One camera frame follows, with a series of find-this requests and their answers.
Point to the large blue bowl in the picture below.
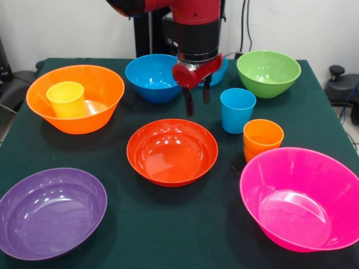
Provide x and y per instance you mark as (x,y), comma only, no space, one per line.
(148,73)

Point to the orange bowl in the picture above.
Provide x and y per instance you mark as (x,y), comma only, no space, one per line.
(101,84)

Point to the red bowl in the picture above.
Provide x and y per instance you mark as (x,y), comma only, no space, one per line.
(171,154)

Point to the green bowl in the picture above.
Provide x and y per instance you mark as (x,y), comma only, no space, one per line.
(267,73)

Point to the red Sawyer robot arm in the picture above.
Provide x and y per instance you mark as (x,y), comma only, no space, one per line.
(196,36)

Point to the purple bowl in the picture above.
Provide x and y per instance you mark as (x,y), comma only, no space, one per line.
(47,215)

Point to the yellow cup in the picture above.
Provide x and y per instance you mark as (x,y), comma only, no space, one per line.
(67,101)

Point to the blue cup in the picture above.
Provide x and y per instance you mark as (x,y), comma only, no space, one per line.
(237,115)

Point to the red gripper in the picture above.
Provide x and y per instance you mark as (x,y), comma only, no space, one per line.
(182,77)

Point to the dark green table cloth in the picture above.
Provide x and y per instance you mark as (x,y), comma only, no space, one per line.
(168,224)

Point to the black chair base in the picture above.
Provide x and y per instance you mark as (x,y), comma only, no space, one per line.
(340,87)

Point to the pink bowl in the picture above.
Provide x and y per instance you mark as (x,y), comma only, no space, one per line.
(297,201)

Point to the orange cup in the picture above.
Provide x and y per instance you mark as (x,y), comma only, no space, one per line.
(262,137)
(248,155)

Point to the small translucent blue bowl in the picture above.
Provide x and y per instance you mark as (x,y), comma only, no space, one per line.
(217,79)

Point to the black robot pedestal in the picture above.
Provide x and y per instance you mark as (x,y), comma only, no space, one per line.
(141,36)

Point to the black office chair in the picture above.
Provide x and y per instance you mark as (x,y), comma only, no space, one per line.
(16,84)

